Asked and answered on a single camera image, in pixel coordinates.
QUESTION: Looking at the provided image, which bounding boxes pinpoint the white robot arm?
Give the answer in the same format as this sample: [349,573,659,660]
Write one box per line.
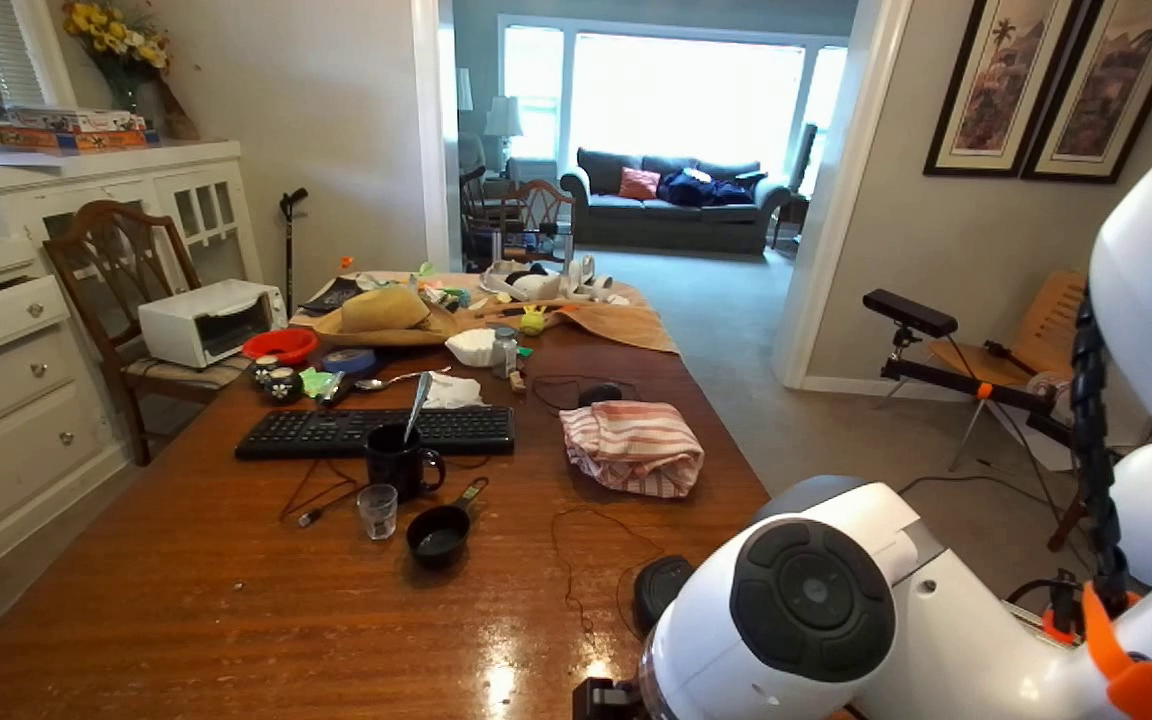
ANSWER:
[641,166,1152,720]

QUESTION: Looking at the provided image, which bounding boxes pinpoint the red striped folded cloth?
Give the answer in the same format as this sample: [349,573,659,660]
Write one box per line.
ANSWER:
[561,400,704,498]

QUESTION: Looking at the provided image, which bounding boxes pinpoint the white crumpled tissue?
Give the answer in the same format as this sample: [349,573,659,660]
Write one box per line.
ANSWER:
[426,371,485,408]

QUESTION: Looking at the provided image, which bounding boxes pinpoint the dark sofa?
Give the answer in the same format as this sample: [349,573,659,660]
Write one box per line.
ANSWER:
[561,146,793,256]

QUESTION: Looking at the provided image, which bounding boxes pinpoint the black coffee mug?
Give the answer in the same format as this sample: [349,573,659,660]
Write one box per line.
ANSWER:
[367,422,444,498]

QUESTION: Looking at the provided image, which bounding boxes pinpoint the small black bowl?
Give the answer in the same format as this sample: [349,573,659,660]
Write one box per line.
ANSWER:
[404,502,474,573]

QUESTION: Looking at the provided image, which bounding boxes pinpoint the small clear glass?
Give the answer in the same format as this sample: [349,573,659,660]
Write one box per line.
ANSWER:
[357,484,399,545]

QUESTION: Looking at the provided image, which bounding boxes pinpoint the black computer keyboard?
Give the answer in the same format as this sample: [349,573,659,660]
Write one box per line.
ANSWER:
[237,408,515,459]

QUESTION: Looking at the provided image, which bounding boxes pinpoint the red bowl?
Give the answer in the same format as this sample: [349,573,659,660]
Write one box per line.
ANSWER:
[244,324,319,367]

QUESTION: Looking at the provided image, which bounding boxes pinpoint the wooden folding chair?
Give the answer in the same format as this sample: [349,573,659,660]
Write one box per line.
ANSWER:
[928,273,1084,389]

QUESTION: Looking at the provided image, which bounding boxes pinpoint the wooden dining chair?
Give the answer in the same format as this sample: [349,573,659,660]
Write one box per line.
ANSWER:
[44,200,242,465]

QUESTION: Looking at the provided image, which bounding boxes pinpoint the left framed picture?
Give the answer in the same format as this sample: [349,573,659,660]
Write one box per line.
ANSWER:
[923,0,1084,175]

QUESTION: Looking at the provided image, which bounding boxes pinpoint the framed picture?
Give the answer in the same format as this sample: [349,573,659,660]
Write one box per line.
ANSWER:
[923,0,1084,175]
[1026,0,1152,182]

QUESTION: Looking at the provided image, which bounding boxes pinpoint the white sideboard cabinet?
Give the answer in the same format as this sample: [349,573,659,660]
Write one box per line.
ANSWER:
[0,141,260,558]

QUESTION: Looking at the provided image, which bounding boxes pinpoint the yellow flower bouquet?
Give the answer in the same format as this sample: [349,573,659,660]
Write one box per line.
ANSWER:
[63,0,170,73]

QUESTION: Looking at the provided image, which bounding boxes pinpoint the right framed picture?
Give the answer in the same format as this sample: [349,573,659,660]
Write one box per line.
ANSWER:
[1026,0,1152,182]

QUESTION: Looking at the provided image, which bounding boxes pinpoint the black camera tripod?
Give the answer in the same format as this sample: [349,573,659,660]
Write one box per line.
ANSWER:
[860,283,1103,550]

